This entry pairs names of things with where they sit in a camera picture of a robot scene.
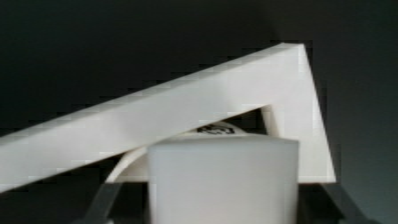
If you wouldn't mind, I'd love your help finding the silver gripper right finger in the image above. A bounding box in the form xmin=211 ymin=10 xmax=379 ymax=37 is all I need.
xmin=321 ymin=183 xmax=381 ymax=224

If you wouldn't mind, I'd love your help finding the white L-shaped fence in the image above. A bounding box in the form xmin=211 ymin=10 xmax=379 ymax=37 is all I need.
xmin=0 ymin=43 xmax=335 ymax=193

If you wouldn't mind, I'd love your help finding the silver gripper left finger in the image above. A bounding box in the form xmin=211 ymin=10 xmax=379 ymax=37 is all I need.
xmin=72 ymin=183 xmax=122 ymax=224

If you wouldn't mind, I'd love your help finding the white stool leg with peg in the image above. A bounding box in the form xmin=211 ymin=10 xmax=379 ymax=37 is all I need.
xmin=147 ymin=135 xmax=298 ymax=224

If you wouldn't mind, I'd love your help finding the white round stool seat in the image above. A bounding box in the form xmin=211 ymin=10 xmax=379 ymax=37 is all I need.
xmin=104 ymin=122 xmax=246 ymax=183

